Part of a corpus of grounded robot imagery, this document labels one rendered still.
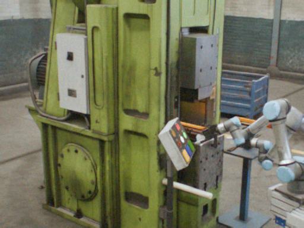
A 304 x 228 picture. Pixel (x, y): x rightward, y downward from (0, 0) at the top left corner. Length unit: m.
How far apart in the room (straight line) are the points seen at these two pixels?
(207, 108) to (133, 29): 0.98
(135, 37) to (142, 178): 1.16
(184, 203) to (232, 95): 3.88
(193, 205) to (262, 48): 8.30
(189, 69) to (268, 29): 8.26
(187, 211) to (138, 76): 1.23
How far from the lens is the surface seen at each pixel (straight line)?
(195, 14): 3.61
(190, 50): 3.44
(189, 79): 3.48
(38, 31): 9.84
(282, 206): 3.20
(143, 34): 3.45
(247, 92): 7.39
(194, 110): 4.00
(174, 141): 3.00
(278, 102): 2.90
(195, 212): 3.84
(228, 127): 3.14
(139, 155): 3.70
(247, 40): 11.92
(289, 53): 11.44
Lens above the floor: 2.11
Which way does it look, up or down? 16 degrees down
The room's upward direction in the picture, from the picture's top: 2 degrees clockwise
